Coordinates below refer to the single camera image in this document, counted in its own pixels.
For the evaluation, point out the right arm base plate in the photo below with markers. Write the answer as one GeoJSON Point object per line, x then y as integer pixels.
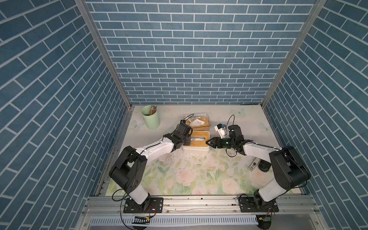
{"type": "Point", "coordinates": [256, 204]}

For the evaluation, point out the clear plastic tissue box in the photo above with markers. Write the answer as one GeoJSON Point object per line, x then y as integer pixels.
{"type": "Point", "coordinates": [199, 115]}

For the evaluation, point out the green pencil cup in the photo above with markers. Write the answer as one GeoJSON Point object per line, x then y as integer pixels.
{"type": "Point", "coordinates": [152, 122]}

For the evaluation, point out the small grey remote device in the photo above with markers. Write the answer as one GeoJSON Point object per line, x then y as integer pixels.
{"type": "Point", "coordinates": [254, 163]}

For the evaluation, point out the blue tissue pack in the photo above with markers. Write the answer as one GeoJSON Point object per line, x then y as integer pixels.
{"type": "Point", "coordinates": [196, 122]}
{"type": "Point", "coordinates": [198, 139]}

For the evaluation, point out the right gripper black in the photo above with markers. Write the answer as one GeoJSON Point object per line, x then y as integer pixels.
{"type": "Point", "coordinates": [215, 144]}

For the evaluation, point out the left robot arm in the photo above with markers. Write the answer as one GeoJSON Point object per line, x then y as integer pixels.
{"type": "Point", "coordinates": [129, 168]}

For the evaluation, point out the white plastic box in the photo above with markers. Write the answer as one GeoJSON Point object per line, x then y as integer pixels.
{"type": "Point", "coordinates": [196, 150]}

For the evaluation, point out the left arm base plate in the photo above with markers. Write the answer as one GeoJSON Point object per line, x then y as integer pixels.
{"type": "Point", "coordinates": [150, 205]}

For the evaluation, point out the aluminium mounting rail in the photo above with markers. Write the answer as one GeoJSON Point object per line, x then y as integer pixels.
{"type": "Point", "coordinates": [201, 205]}

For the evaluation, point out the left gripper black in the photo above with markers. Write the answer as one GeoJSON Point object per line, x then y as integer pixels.
{"type": "Point", "coordinates": [188, 142]}

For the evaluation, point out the black round knob object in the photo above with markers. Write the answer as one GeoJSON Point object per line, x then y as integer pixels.
{"type": "Point", "coordinates": [264, 166]}

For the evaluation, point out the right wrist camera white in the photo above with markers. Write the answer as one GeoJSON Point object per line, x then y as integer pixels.
{"type": "Point", "coordinates": [221, 129]}

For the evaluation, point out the white box with bamboo lid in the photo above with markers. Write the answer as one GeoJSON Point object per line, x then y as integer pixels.
{"type": "Point", "coordinates": [198, 141]}

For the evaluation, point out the bundle of coloured pencils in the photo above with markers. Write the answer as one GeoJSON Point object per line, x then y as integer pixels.
{"type": "Point", "coordinates": [153, 109]}

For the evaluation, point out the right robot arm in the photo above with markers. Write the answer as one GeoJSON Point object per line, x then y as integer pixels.
{"type": "Point", "coordinates": [288, 167]}

